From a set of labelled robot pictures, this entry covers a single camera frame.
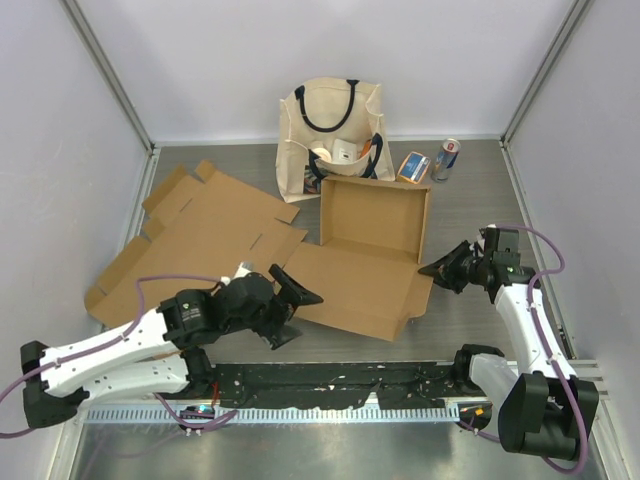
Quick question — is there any beige canvas tote bag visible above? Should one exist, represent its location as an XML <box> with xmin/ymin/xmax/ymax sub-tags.
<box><xmin>275</xmin><ymin>77</ymin><xmax>396</xmax><ymax>203</ymax></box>

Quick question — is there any white box in bag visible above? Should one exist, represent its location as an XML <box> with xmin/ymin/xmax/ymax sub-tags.
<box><xmin>331</xmin><ymin>139</ymin><xmax>359</xmax><ymax>165</ymax></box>

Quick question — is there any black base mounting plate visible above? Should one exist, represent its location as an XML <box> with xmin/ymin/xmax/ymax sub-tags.
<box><xmin>155</xmin><ymin>362</ymin><xmax>496</xmax><ymax>411</ymax></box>

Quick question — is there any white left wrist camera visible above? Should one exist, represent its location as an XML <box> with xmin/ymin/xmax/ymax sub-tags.
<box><xmin>220</xmin><ymin>261</ymin><xmax>253</xmax><ymax>284</ymax></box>

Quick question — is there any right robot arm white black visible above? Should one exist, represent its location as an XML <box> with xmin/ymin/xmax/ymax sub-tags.
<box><xmin>419</xmin><ymin>224</ymin><xmax>599</xmax><ymax>474</ymax></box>

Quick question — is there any silver blue drink can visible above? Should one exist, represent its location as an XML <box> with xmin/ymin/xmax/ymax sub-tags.
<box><xmin>431</xmin><ymin>138</ymin><xmax>461</xmax><ymax>182</ymax></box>

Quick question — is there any brown cardboard box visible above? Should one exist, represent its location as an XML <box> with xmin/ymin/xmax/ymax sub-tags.
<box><xmin>285</xmin><ymin>176</ymin><xmax>433</xmax><ymax>341</ymax></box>

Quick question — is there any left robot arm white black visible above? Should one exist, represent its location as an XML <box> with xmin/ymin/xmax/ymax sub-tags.
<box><xmin>20</xmin><ymin>263</ymin><xmax>323</xmax><ymax>430</ymax></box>

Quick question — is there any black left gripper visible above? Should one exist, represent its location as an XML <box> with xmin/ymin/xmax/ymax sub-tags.
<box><xmin>227</xmin><ymin>265</ymin><xmax>324</xmax><ymax>349</ymax></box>

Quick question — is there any tape roll in bag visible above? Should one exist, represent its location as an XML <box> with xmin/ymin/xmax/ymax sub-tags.
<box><xmin>309</xmin><ymin>141</ymin><xmax>332</xmax><ymax>163</ymax></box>

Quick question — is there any orange item in bag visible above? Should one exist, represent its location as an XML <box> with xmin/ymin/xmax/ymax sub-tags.
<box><xmin>360</xmin><ymin>139</ymin><xmax>372</xmax><ymax>157</ymax></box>

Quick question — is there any white slotted cable duct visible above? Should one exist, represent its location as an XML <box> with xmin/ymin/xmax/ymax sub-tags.
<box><xmin>85</xmin><ymin>403</ymin><xmax>460</xmax><ymax>425</ymax></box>

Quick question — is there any flat spare cardboard blank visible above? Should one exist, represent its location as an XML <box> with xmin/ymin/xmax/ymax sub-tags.
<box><xmin>85</xmin><ymin>160</ymin><xmax>306</xmax><ymax>327</ymax></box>

